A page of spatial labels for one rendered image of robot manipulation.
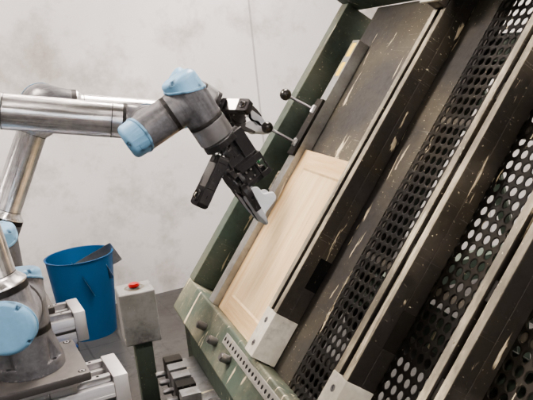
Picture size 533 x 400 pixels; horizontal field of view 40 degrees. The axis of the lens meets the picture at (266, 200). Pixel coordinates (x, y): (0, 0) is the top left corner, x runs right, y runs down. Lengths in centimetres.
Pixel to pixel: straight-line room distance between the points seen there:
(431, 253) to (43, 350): 84
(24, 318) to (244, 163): 52
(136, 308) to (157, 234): 283
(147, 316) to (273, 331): 73
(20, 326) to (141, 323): 104
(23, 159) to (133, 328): 68
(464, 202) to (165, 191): 391
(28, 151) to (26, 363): 77
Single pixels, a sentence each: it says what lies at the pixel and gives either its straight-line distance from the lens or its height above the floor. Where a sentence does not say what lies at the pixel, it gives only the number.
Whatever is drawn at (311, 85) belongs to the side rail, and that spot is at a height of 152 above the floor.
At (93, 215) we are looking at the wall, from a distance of 514.
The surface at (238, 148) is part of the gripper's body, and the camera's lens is 150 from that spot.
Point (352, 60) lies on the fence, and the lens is 236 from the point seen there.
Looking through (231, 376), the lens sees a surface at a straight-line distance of 197.
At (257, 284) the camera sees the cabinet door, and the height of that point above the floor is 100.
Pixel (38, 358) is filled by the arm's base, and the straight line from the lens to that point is 167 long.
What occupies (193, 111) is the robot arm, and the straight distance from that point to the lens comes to 144.
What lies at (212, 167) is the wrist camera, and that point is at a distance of 148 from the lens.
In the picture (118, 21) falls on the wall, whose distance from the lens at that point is 511.
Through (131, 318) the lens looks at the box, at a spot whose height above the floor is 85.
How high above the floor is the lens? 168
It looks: 12 degrees down
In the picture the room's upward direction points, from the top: 6 degrees counter-clockwise
